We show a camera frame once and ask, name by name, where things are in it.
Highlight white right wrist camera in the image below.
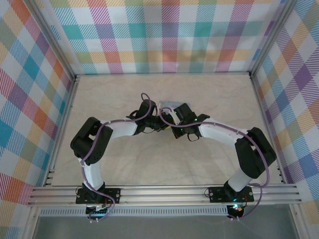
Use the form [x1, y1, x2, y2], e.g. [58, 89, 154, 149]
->
[166, 109, 180, 125]

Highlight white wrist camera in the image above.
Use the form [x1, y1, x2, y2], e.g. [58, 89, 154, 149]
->
[155, 102, 166, 116]
[166, 109, 180, 125]

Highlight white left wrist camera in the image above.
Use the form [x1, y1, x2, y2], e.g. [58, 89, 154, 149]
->
[155, 102, 166, 116]

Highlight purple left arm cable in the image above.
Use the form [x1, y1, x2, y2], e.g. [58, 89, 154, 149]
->
[81, 93, 160, 223]

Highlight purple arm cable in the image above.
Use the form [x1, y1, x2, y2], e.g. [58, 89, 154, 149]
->
[81, 93, 160, 223]
[159, 107, 272, 221]

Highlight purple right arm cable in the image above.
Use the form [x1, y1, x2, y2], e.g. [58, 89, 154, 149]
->
[159, 107, 272, 221]

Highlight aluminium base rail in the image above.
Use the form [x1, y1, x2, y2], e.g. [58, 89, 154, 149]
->
[26, 184, 303, 207]

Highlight aluminium frame side rail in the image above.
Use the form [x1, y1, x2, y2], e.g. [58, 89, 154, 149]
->
[249, 73, 289, 185]
[43, 76, 81, 187]

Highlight grey slotted cable duct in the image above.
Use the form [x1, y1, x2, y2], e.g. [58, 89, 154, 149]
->
[39, 205, 229, 217]

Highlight aluminium frame post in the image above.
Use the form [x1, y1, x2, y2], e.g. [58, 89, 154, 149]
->
[28, 0, 77, 78]
[248, 0, 295, 75]

